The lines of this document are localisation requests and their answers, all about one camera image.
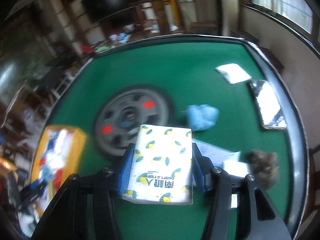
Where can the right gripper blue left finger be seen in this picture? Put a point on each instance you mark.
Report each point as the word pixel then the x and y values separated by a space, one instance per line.
pixel 125 168

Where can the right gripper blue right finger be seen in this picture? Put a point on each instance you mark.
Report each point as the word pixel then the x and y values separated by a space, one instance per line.
pixel 201 167

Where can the white folded cloth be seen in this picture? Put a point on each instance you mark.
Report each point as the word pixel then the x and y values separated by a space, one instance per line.
pixel 238 169

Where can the grey round table centre disc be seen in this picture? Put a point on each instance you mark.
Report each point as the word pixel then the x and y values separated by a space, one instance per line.
pixel 117 123

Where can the yellow rimmed storage tray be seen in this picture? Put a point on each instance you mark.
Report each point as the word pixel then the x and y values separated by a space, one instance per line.
pixel 57 156

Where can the black smartphone gold case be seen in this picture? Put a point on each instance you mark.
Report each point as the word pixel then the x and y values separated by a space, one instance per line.
pixel 268 107

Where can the white paper card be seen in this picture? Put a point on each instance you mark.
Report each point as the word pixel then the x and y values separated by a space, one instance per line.
pixel 233 73

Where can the black flat television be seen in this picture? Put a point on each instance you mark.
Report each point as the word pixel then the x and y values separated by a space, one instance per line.
pixel 118 12

